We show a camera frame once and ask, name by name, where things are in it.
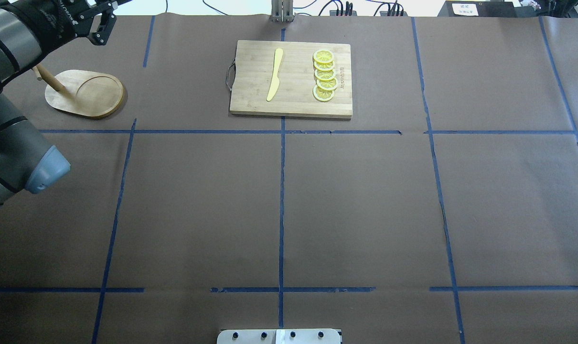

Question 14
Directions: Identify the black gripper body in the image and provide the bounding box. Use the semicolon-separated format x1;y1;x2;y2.
57;0;118;46

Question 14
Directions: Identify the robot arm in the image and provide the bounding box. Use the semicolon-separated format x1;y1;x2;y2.
0;0;123;207

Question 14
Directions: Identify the wooden cup rack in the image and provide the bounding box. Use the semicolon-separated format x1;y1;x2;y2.
32;64;126;119

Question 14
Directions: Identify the bamboo cutting board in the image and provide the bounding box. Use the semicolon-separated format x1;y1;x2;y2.
229;41;353;119

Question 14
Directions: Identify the yellow plastic knife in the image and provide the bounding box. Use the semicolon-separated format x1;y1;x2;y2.
266;48;284;102

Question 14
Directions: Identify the lemon slice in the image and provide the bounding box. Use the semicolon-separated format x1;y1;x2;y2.
312;49;335;65
316;77;338;91
313;61;335;72
314;68;336;81
312;86;335;102

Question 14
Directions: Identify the black box with label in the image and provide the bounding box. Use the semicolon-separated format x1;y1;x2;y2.
437;0;517;18

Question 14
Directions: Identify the aluminium frame post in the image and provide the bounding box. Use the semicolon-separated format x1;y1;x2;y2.
270;0;295;22

